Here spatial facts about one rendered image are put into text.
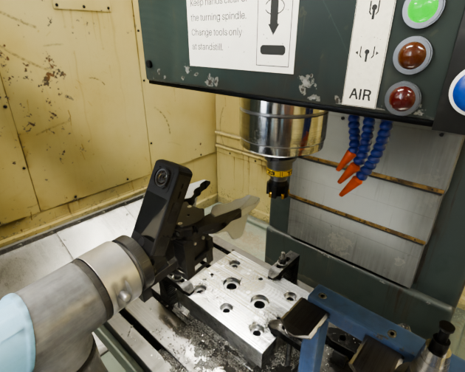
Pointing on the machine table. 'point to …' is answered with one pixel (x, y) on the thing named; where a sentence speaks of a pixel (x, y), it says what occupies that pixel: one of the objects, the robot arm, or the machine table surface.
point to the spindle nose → (281, 129)
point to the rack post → (313, 350)
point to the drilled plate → (209, 314)
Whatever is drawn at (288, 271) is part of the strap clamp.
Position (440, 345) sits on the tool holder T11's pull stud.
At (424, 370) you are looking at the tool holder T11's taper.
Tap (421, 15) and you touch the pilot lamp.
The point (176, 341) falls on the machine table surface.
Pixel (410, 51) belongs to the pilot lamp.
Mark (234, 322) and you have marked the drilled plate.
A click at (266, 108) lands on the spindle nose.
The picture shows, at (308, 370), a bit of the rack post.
